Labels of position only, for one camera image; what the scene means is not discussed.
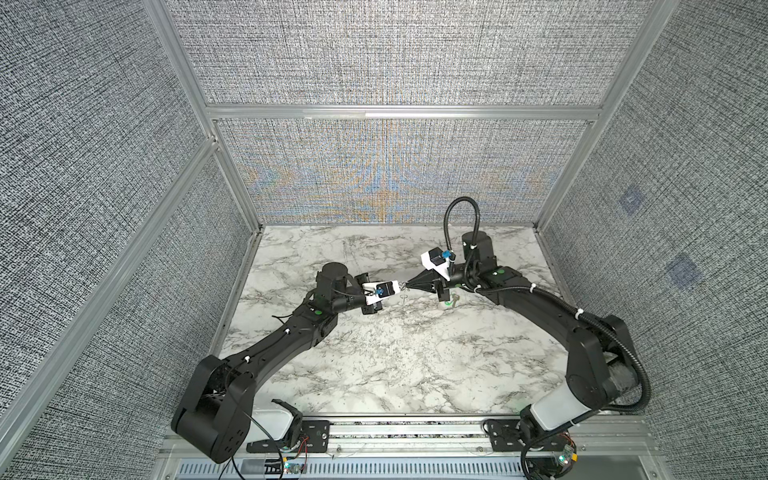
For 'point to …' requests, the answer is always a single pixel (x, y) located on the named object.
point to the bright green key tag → (448, 304)
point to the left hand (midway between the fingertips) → (391, 282)
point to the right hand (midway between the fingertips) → (408, 280)
